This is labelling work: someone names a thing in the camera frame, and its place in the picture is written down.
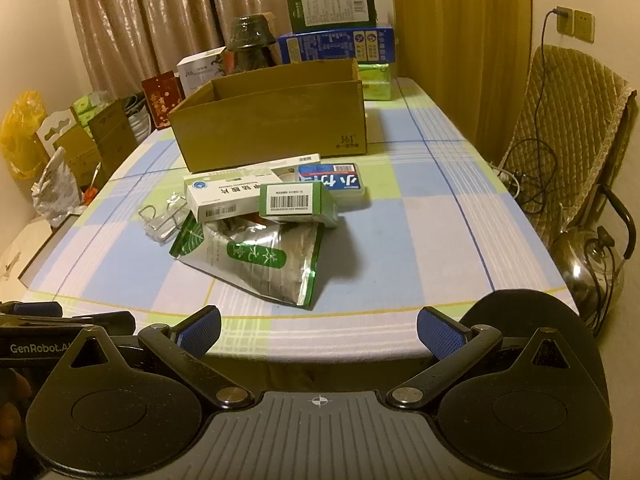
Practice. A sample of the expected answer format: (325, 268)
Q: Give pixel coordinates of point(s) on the dark green tea box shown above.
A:
(315, 15)

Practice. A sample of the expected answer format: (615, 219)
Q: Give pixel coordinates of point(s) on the person's left hand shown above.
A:
(14, 389)

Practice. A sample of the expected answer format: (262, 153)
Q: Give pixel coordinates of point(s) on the blue white flat tin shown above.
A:
(342, 179)

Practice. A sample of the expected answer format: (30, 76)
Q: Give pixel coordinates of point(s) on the clear plastic packet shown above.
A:
(161, 224)

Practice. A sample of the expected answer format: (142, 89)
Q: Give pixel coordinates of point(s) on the wall power socket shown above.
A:
(578, 24)

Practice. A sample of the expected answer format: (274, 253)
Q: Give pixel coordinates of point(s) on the white humidifier box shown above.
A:
(197, 69)

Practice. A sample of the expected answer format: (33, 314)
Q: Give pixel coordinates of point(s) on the long white ointment box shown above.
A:
(284, 168)

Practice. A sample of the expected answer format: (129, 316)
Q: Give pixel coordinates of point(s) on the quilted beige chair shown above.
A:
(570, 134)

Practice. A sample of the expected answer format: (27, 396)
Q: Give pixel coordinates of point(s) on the red gift box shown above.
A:
(162, 94)

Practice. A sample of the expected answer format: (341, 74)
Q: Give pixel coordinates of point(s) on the stainless steel kettle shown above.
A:
(589, 264)

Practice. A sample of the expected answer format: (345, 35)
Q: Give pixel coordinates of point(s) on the dark stacked wrapped bowls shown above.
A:
(250, 44)

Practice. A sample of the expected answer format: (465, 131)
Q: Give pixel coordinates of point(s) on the yellow plastic bag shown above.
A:
(20, 146)

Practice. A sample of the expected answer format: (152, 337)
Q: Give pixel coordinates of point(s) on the open cardboard box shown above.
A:
(313, 107)

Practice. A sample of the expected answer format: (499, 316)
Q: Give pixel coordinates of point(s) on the white medicine box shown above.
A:
(217, 198)

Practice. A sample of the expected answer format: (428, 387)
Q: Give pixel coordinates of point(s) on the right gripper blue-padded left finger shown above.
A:
(182, 347)

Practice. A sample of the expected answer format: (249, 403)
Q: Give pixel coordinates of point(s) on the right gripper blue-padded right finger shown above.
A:
(456, 349)

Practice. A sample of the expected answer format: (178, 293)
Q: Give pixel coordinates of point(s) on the blue milk carton box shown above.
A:
(367, 45)

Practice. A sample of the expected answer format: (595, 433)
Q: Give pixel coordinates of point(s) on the beige pleated curtain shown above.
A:
(124, 42)

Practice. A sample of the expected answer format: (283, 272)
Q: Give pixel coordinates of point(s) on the small green barcode box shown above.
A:
(298, 202)

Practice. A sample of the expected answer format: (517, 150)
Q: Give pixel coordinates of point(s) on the silver green tea bag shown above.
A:
(273, 261)

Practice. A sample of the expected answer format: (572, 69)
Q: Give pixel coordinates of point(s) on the yellow wooden curtain panel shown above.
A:
(472, 58)

